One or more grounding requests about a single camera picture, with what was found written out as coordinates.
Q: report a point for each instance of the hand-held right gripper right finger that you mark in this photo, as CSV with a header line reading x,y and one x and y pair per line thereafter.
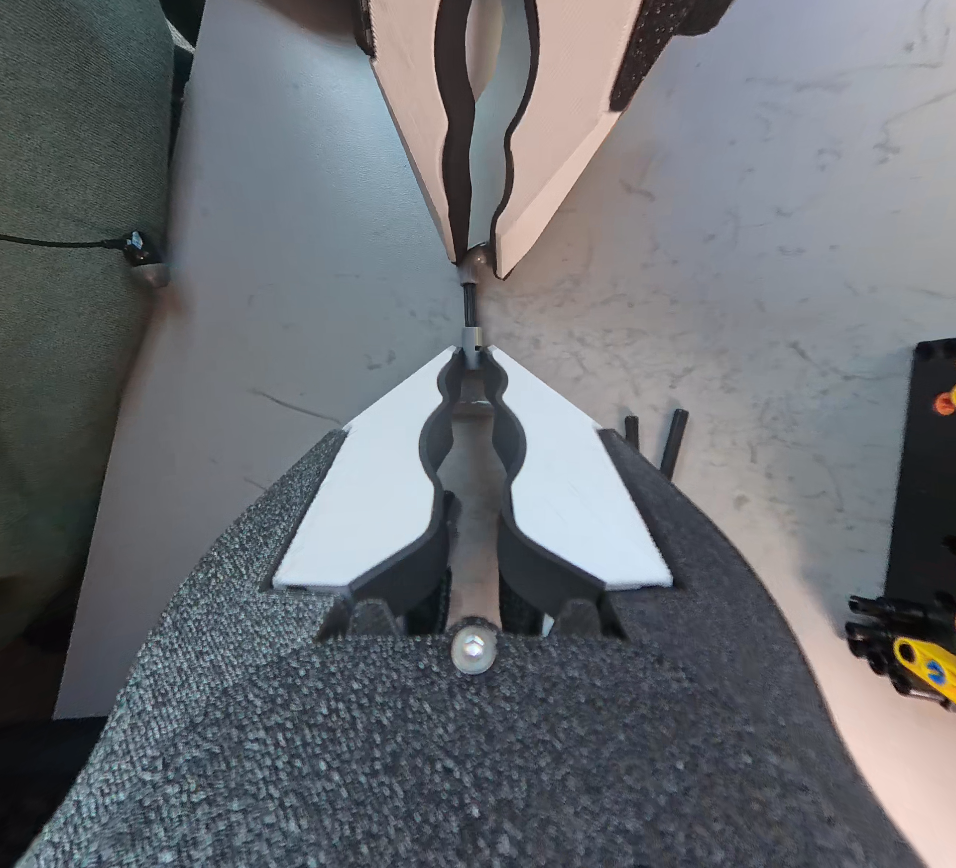
x,y
590,509

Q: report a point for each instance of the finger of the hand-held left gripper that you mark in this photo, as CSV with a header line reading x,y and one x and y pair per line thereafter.
x,y
403,24
582,24

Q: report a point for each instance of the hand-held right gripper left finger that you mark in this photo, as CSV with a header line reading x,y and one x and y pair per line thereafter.
x,y
358,509

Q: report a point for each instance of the yellow lego robot model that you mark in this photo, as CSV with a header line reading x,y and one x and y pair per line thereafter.
x,y
926,509

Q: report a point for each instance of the black mesh office chair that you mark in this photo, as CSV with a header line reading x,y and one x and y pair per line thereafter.
x,y
183,1

